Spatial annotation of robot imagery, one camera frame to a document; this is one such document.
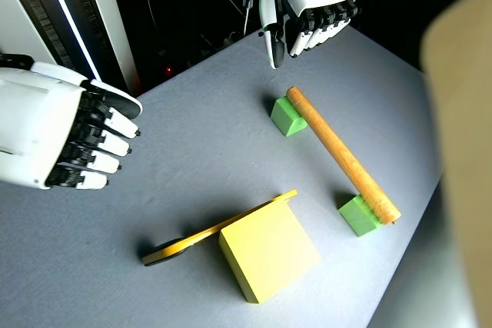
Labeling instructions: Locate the round wooden dowel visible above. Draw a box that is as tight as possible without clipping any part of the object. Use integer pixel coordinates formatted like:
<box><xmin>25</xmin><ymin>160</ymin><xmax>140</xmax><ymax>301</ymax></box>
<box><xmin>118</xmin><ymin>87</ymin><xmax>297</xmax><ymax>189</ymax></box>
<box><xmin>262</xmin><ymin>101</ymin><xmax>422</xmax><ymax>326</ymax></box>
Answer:
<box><xmin>286</xmin><ymin>85</ymin><xmax>402</xmax><ymax>227</ymax></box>

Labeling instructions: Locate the white panel with black strips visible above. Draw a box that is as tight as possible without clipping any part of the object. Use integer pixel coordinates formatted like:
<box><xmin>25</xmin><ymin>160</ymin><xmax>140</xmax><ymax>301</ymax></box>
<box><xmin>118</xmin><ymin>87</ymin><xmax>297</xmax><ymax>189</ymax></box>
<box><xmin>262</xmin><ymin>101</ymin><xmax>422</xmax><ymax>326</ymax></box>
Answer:
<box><xmin>0</xmin><ymin>0</ymin><xmax>142</xmax><ymax>98</ymax></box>

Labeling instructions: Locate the green block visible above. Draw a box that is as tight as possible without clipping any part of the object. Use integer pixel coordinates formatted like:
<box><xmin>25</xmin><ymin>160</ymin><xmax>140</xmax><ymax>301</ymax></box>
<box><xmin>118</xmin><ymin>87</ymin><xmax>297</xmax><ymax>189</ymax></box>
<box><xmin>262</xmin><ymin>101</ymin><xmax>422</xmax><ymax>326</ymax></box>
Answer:
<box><xmin>337</xmin><ymin>194</ymin><xmax>384</xmax><ymax>237</ymax></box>
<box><xmin>269</xmin><ymin>96</ymin><xmax>309</xmax><ymax>137</ymax></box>

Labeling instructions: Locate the grey table cloth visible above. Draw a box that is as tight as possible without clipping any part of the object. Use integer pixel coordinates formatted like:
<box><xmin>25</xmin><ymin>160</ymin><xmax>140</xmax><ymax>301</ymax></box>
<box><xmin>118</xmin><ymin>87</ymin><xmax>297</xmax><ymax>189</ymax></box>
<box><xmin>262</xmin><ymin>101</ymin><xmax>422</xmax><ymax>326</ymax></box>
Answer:
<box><xmin>0</xmin><ymin>25</ymin><xmax>480</xmax><ymax>328</ymax></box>

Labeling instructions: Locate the beige board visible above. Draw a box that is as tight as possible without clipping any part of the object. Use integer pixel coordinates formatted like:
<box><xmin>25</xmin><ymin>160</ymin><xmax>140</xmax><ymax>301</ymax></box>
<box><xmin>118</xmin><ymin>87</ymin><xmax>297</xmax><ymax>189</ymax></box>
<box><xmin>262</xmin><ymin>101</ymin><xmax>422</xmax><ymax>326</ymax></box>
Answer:
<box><xmin>420</xmin><ymin>0</ymin><xmax>492</xmax><ymax>328</ymax></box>

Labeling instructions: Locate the yellow block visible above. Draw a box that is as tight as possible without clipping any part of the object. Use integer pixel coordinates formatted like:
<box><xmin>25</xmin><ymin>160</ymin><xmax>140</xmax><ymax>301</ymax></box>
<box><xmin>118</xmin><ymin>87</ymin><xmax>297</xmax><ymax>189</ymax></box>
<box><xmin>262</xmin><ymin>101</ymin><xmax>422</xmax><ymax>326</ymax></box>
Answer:
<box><xmin>218</xmin><ymin>201</ymin><xmax>322</xmax><ymax>305</ymax></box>

